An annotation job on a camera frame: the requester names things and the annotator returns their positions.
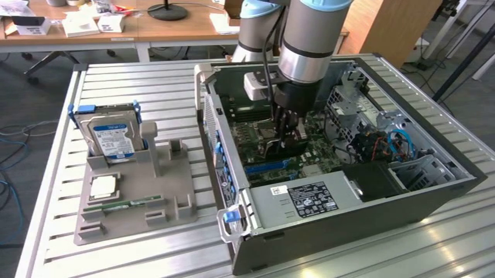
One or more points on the metal disk bay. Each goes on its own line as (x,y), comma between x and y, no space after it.
(422,173)

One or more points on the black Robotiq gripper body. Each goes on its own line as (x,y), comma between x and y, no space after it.
(295,98)

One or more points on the metal drive cage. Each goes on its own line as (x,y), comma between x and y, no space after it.
(351,110)

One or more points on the white table frame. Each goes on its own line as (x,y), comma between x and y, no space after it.
(430,49)

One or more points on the grey power supply unit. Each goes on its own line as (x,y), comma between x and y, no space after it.
(278,202)

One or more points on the grey latch with blue clip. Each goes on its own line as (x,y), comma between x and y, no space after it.
(231,215)

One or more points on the white box with black print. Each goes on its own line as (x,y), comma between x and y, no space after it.
(35,29)

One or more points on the wooden cabinet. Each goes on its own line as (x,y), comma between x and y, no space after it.
(394,29)

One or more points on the green RAM stick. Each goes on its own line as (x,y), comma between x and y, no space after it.
(123,204)

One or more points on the white booklet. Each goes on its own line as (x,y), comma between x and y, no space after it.
(224,24)

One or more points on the black open PC case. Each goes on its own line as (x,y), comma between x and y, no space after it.
(349,231)

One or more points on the black lamp base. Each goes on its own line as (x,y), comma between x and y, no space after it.
(167,13)

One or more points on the blue expansion slot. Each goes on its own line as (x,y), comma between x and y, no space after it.
(267,167)

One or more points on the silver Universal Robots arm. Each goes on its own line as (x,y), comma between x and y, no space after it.
(310,34)

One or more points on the green motherboard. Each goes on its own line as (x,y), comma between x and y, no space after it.
(316,156)

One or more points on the small white printed box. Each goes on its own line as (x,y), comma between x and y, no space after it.
(111,24)

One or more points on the black tripod pole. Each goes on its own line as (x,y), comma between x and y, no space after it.
(463,60)

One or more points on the brown cardboard box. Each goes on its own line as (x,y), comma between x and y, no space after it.
(232,8)

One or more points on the open white cardboard box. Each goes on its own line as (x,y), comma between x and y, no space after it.
(79,27)

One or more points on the silver CPU chip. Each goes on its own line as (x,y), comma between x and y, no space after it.
(103,187)

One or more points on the wooden desk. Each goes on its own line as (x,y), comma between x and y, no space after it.
(58,40)

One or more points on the hard disk in blue caddy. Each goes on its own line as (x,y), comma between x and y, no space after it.
(110,136)

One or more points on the black chair base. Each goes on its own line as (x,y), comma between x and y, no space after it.
(50,59)

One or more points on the grey parts rack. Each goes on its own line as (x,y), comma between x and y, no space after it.
(135,179)

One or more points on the black graphics card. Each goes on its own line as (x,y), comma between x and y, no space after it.
(294,150)

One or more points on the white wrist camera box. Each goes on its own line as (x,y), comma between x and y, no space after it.
(255,87)

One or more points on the CPU socket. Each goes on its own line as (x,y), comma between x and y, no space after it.
(263,131)

